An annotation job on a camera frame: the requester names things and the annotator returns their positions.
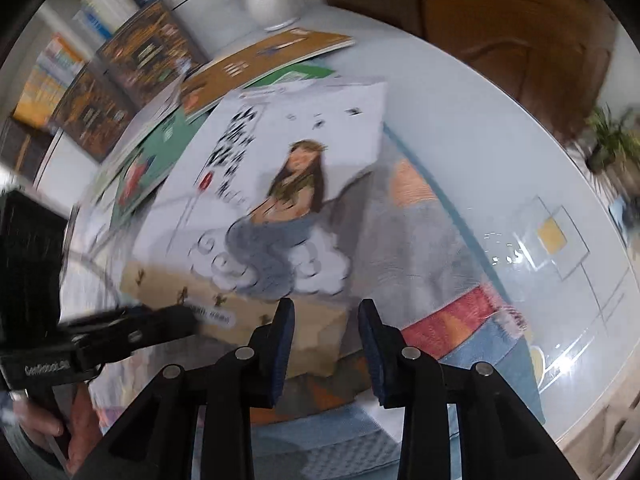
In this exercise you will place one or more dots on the row of yellow spined books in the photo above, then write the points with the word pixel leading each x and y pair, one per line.
pixel 47 77

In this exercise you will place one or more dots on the brown wooden cabinet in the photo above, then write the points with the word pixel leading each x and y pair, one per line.
pixel 500 25

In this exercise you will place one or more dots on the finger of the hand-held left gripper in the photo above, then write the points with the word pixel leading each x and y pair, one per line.
pixel 145 327

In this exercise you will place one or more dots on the green potted plant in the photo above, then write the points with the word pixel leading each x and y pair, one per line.
pixel 612 137

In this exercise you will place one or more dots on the person's left hand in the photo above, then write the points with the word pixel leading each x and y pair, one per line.
pixel 85 425

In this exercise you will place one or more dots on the green book with robed girl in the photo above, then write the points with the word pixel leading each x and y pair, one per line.
pixel 150 170

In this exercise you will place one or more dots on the row of pale spined books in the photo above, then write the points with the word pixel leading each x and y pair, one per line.
pixel 107 5

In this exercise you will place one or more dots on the white book with mermaid figure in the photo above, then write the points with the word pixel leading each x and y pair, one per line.
pixel 240 185

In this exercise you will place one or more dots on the orange brown book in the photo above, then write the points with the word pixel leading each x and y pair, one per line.
pixel 260 62

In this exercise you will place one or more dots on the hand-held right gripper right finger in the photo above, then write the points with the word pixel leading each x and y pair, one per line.
pixel 372 355

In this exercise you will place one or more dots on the white bookshelf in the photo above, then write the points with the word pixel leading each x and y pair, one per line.
pixel 210 10

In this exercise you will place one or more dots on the dark ornate encyclopedia book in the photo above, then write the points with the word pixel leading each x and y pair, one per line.
pixel 92 112
pixel 150 52

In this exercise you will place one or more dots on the fan patterned tablecloth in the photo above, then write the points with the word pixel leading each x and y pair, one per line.
pixel 400 240

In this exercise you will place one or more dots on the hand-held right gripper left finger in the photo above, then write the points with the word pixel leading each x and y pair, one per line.
pixel 280 355

